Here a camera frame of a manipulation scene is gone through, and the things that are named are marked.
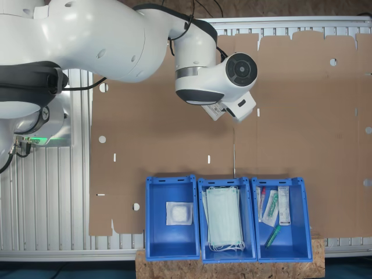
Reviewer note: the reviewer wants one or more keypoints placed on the white cotton packet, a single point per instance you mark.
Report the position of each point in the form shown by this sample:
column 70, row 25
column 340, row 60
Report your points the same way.
column 179, row 213

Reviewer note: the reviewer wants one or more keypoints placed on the blue bin holding cotton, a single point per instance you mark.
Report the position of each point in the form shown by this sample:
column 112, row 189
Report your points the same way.
column 162, row 238

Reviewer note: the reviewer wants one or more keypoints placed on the brown cardboard sheet with flaps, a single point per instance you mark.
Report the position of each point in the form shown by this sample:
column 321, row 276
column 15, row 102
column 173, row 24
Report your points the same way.
column 305, row 116

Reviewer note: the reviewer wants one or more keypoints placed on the pale green face mask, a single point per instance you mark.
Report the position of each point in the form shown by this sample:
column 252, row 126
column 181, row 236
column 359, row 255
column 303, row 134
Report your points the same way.
column 205, row 203
column 223, row 215

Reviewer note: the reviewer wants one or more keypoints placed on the red-capped tube in packet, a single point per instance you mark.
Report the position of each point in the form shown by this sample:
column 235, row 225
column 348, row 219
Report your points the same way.
column 262, row 203

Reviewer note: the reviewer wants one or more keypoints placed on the green tube in clear packet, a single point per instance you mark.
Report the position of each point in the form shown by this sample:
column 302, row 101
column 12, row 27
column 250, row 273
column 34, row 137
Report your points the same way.
column 271, row 209

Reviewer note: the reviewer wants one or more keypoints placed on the blue bin holding masks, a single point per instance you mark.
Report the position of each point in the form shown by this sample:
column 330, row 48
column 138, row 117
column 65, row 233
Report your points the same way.
column 250, row 221

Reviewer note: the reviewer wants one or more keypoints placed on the white printed flat packet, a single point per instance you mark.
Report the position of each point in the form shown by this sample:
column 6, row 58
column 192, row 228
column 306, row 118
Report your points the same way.
column 284, row 206

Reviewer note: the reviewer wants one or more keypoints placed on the loose green tube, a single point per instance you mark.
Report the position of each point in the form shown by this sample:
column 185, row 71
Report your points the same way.
column 273, row 236

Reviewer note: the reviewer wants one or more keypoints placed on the blue bin holding tubes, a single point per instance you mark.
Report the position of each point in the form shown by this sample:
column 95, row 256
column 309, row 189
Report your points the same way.
column 296, row 241

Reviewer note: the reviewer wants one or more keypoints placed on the chipboard wood block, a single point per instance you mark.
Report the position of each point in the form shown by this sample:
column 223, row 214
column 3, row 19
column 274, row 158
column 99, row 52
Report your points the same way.
column 232, row 270

